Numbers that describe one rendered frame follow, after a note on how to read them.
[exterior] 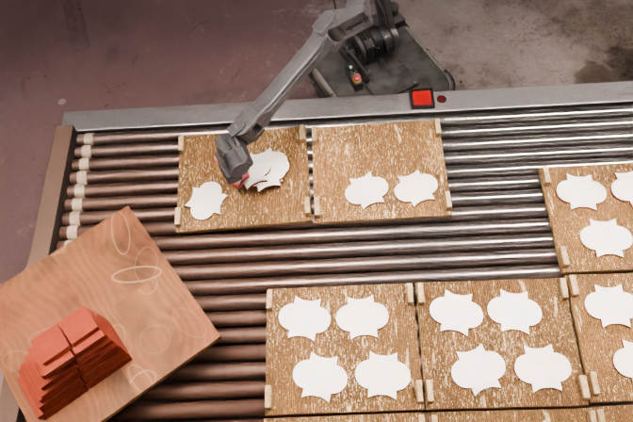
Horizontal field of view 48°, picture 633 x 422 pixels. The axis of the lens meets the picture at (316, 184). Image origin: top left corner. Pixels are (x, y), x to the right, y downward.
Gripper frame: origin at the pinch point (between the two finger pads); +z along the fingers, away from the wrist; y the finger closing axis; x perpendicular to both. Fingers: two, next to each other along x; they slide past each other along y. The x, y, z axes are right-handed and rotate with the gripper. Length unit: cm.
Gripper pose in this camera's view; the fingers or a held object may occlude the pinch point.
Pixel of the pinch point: (234, 177)
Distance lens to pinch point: 216.8
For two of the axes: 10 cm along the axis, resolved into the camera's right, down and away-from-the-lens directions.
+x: -8.9, 4.1, -2.1
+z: 0.4, 5.2, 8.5
